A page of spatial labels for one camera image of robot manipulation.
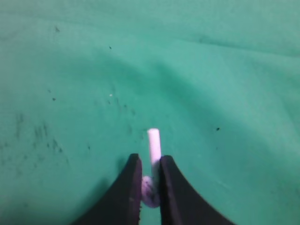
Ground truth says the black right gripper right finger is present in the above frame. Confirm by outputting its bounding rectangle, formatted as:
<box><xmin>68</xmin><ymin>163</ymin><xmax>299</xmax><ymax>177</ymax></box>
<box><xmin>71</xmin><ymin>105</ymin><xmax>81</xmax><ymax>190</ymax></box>
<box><xmin>159</xmin><ymin>155</ymin><xmax>233</xmax><ymax>225</ymax></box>

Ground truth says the white bluetooth earbud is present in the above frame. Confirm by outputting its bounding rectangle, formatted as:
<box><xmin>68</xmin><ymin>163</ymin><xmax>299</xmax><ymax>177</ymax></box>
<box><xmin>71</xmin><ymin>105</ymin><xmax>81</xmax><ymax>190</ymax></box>
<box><xmin>141</xmin><ymin>128</ymin><xmax>162</xmax><ymax>208</ymax></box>

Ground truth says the green table cloth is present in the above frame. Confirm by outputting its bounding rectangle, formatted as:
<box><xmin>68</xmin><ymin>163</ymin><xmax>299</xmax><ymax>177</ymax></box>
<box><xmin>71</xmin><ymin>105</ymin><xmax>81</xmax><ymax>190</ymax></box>
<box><xmin>0</xmin><ymin>0</ymin><xmax>300</xmax><ymax>225</ymax></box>

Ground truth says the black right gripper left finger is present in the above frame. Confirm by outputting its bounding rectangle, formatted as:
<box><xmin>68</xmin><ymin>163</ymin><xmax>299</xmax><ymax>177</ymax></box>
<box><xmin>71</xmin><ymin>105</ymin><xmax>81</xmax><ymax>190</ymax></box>
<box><xmin>72</xmin><ymin>153</ymin><xmax>142</xmax><ymax>225</ymax></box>

